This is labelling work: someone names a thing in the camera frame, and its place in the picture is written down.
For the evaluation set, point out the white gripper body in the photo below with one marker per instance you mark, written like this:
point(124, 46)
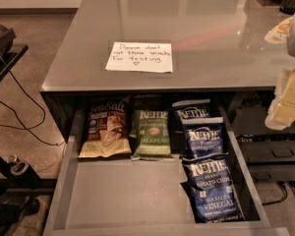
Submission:
point(281, 83)

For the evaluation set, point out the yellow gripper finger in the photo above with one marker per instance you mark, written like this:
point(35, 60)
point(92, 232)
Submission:
point(281, 113)
point(279, 33)

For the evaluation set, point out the green jalapeno chip bag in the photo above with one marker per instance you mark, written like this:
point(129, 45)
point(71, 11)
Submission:
point(151, 134)

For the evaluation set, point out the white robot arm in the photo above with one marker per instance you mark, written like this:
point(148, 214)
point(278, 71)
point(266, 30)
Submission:
point(290, 41)

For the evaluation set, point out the blue chip bag middle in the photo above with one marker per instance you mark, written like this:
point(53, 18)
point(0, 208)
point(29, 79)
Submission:
point(203, 136)

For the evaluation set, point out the blue chip bag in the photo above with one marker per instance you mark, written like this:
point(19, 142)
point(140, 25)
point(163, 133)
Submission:
point(203, 136)
point(190, 109)
point(210, 189)

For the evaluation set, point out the blue chip bag back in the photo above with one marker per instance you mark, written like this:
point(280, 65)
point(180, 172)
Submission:
point(190, 109)

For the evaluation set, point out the blue chip bag front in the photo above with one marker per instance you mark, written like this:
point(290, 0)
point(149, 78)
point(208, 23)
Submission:
point(210, 189)

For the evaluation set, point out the dark chip bag behind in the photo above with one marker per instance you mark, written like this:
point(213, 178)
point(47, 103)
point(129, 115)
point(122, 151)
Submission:
point(151, 102)

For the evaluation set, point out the grey counter cabinet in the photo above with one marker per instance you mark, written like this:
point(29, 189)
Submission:
point(218, 47)

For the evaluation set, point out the brown sea salt chip bag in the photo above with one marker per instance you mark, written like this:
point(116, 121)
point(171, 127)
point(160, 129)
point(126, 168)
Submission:
point(107, 128)

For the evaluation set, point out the open grey top drawer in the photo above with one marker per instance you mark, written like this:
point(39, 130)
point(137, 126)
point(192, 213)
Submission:
point(143, 198)

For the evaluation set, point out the white handwritten paper note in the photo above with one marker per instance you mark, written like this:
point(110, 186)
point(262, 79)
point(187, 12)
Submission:
point(140, 57)

